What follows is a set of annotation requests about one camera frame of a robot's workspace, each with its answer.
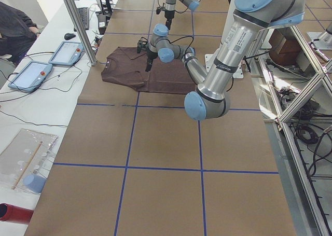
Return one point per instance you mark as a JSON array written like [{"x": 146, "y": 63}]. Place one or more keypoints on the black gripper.
[
  {"x": 151, "y": 54},
  {"x": 169, "y": 15}
]

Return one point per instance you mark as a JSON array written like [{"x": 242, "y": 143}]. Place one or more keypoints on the dark brown t-shirt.
[{"x": 126, "y": 67}]

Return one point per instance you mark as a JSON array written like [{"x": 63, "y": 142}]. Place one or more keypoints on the far blue teach pendant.
[{"x": 67, "y": 54}]

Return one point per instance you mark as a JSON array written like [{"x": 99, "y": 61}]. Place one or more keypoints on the blue teach pendant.
[
  {"x": 31, "y": 77},
  {"x": 67, "y": 54}
]

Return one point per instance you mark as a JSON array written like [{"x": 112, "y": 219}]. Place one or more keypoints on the black keyboard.
[{"x": 84, "y": 16}]

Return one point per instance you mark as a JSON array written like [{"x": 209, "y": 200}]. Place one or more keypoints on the black computer mouse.
[{"x": 69, "y": 36}]

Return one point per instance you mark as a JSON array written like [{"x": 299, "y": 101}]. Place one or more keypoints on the near blue teach pendant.
[{"x": 31, "y": 77}]

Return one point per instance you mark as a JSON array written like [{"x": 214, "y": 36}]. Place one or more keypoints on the seated person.
[{"x": 18, "y": 33}]

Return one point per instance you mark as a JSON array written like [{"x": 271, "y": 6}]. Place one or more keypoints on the clear plastic bag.
[{"x": 30, "y": 152}]

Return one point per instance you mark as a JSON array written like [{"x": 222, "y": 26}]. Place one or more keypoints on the light blue cup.
[{"x": 34, "y": 182}]

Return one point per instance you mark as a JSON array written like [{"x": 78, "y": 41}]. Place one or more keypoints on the red cylinder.
[{"x": 15, "y": 214}]

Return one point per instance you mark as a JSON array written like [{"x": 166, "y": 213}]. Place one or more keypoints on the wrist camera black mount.
[{"x": 141, "y": 44}]

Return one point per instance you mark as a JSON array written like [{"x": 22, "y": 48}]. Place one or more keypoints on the aluminium frame post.
[{"x": 74, "y": 15}]

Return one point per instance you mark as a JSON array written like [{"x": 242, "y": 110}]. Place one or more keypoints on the aluminium frame rack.
[{"x": 295, "y": 98}]

